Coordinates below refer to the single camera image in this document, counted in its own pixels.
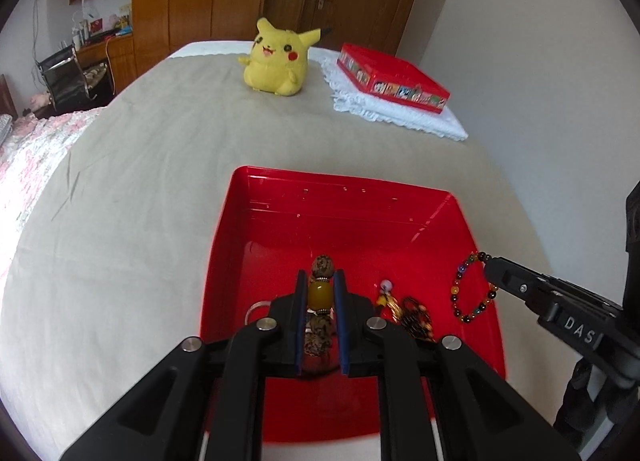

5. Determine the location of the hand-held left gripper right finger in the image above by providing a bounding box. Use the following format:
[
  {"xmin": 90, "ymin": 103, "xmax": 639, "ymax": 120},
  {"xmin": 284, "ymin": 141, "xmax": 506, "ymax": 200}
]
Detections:
[{"xmin": 334, "ymin": 268, "xmax": 581, "ymax": 461}]

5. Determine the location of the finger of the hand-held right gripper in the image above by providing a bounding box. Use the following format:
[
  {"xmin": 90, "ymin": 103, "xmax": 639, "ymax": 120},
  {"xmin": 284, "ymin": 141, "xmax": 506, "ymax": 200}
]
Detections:
[{"xmin": 482, "ymin": 256, "xmax": 556, "ymax": 322}]

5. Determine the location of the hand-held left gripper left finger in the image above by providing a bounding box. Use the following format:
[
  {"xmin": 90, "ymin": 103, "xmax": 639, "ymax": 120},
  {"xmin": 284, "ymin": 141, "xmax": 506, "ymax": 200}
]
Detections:
[{"xmin": 60, "ymin": 268, "xmax": 307, "ymax": 461}]

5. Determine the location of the brown bead bracelet amber bead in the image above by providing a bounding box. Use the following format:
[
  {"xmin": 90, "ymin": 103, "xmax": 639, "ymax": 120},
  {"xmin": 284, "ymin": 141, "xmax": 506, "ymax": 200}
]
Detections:
[{"xmin": 302, "ymin": 254, "xmax": 337, "ymax": 377}]

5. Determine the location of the silver bangle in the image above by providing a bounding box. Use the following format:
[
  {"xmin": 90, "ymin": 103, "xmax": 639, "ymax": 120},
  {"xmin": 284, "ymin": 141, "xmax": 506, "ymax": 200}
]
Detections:
[{"xmin": 245, "ymin": 301, "xmax": 273, "ymax": 327}]

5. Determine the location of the multicolour bead bracelet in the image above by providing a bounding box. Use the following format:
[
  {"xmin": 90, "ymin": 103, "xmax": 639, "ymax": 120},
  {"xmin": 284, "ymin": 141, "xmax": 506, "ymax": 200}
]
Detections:
[{"xmin": 449, "ymin": 251, "xmax": 499, "ymax": 324}]

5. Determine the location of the black bead string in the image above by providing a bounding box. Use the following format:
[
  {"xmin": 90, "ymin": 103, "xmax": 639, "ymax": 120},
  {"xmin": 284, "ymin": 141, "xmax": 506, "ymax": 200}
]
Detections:
[{"xmin": 400, "ymin": 296, "xmax": 436, "ymax": 342}]

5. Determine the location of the red tin box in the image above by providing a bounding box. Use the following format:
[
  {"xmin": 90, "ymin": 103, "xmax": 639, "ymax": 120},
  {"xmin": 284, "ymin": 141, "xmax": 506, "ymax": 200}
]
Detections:
[{"xmin": 199, "ymin": 166, "xmax": 507, "ymax": 444}]

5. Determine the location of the person's right hand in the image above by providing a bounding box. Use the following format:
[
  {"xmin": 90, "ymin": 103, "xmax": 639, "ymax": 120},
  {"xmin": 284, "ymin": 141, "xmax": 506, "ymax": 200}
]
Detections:
[{"xmin": 552, "ymin": 358, "xmax": 623, "ymax": 442}]

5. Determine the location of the white lace cloth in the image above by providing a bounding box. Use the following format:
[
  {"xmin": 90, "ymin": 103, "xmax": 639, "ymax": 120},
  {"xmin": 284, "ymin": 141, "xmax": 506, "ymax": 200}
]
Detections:
[{"xmin": 320, "ymin": 48, "xmax": 469, "ymax": 143}]

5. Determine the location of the yellow plush toy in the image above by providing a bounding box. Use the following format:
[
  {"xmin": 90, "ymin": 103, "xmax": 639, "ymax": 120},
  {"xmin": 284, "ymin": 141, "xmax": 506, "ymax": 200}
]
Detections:
[{"xmin": 237, "ymin": 17, "xmax": 333, "ymax": 98}]

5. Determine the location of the pink floral blanket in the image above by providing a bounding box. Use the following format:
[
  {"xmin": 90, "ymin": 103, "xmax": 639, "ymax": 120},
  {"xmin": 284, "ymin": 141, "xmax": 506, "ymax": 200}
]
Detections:
[{"xmin": 0, "ymin": 106, "xmax": 108, "ymax": 262}]

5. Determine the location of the wooden desk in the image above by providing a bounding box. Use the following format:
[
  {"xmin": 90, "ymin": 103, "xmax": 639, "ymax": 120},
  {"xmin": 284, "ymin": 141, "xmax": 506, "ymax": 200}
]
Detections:
[{"xmin": 75, "ymin": 31, "xmax": 138, "ymax": 94}]

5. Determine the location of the black office chair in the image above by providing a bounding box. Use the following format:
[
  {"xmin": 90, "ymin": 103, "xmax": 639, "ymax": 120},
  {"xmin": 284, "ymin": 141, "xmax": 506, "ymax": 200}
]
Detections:
[{"xmin": 37, "ymin": 47, "xmax": 101, "ymax": 114}]

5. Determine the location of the wooden headboard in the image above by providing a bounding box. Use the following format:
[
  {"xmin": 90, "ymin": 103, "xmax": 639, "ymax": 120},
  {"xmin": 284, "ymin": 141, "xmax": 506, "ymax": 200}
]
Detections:
[{"xmin": 0, "ymin": 74, "xmax": 18, "ymax": 122}]

